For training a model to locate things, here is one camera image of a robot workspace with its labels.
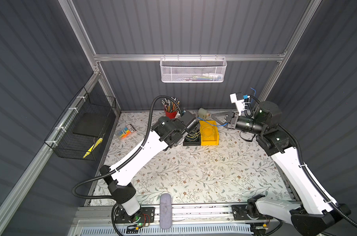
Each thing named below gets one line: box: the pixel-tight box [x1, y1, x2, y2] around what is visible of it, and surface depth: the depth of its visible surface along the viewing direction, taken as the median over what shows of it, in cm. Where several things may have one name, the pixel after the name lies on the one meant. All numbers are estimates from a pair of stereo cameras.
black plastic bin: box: [182, 125, 201, 147], surface depth 101 cm
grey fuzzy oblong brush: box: [159, 192, 173, 230], surface depth 74 cm
